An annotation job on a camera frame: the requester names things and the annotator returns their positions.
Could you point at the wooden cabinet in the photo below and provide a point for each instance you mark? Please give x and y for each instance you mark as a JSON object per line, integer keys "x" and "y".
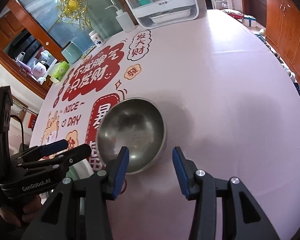
{"x": 287, "y": 30}

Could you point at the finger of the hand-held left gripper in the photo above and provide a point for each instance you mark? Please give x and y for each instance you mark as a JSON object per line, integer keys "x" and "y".
{"x": 77, "y": 152}
{"x": 55, "y": 146}

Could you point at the green tissue pack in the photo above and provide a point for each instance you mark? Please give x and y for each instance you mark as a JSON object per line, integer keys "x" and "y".
{"x": 60, "y": 71}

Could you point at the round steel bowl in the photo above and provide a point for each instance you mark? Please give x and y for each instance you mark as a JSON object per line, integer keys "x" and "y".
{"x": 130, "y": 130}

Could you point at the blister pack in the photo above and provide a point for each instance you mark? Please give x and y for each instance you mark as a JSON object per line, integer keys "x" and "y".
{"x": 88, "y": 52}

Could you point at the frosted glass door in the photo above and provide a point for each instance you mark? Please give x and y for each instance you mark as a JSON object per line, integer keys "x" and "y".
{"x": 40, "y": 7}

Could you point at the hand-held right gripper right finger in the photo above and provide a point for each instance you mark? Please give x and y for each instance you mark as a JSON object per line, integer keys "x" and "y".
{"x": 181, "y": 172}

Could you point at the gold door ornament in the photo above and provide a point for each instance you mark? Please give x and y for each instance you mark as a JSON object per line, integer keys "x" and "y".
{"x": 72, "y": 3}

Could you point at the row of shoes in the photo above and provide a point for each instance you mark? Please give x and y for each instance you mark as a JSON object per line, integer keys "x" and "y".
{"x": 290, "y": 75}

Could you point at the dark wooden door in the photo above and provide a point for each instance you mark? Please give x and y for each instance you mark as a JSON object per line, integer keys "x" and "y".
{"x": 256, "y": 0}

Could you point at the translucent wash bottle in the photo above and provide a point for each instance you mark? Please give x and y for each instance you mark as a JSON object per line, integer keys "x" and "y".
{"x": 125, "y": 22}

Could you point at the pale green canister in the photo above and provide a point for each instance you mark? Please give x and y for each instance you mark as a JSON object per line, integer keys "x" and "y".
{"x": 72, "y": 53}

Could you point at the person's left hand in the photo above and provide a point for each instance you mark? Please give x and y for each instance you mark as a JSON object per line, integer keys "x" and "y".
{"x": 15, "y": 215}

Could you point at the white storage box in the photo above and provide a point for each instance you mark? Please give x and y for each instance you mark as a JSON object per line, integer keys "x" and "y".
{"x": 165, "y": 7}

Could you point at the pink kitchen appliance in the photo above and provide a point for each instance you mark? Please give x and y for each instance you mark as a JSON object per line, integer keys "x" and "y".
{"x": 38, "y": 70}

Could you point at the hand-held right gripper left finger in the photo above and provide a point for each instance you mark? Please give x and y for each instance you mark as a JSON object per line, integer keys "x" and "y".
{"x": 120, "y": 172}

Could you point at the white tray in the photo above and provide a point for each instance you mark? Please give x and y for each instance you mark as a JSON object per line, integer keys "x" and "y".
{"x": 170, "y": 17}

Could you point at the red cushion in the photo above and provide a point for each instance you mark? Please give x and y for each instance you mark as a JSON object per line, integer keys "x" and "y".
{"x": 232, "y": 13}

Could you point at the blue and white box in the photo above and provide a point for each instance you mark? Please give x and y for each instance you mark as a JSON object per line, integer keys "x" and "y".
{"x": 250, "y": 21}

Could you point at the white pill bottle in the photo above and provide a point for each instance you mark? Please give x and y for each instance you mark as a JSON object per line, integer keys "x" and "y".
{"x": 97, "y": 39}

